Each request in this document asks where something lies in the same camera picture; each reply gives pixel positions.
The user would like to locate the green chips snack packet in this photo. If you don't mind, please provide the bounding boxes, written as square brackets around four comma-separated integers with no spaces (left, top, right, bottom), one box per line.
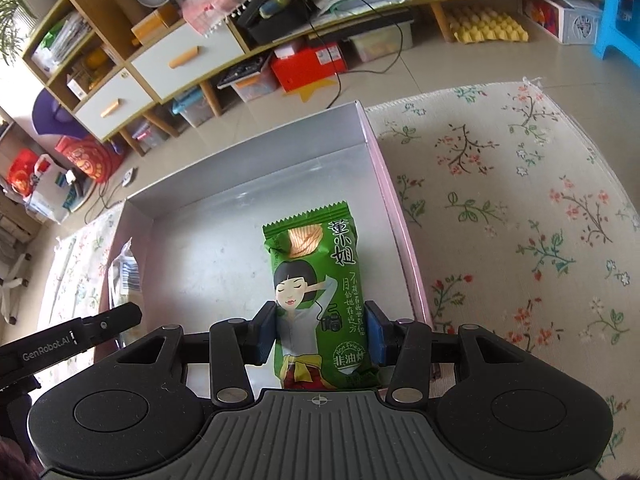
[262,202,380,390]

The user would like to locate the pink cardboard box tray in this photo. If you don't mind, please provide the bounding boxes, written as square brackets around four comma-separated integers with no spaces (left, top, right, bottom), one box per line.
[114,102,428,332]

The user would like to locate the silver grey snack packet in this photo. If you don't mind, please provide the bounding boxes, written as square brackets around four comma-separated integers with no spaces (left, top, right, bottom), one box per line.
[107,238,144,310]

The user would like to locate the floral white tablecloth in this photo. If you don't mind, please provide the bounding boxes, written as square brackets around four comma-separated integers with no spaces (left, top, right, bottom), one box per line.
[40,80,639,478]

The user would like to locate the red round lantern bag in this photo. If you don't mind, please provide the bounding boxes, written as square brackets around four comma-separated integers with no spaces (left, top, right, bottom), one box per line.
[54,136,125,183]

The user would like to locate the clear plastic storage bin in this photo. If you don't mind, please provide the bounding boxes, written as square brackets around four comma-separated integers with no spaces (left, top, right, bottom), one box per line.
[171,86,214,128]

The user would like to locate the red shoe box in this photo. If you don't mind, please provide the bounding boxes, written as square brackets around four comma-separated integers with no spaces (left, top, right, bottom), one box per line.
[270,42,347,92]

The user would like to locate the wooden tv cabinet white drawers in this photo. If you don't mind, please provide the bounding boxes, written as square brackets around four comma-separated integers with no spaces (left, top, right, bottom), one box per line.
[23,0,448,150]

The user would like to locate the yellow egg tray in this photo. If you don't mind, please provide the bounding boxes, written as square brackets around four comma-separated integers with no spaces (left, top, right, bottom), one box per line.
[446,6,529,44]

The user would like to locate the green potted plant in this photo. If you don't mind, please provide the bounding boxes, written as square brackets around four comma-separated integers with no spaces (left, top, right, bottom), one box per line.
[1,0,37,66]

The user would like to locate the blue plastic stool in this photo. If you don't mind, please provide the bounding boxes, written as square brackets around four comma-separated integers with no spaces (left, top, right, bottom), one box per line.
[592,0,640,65]

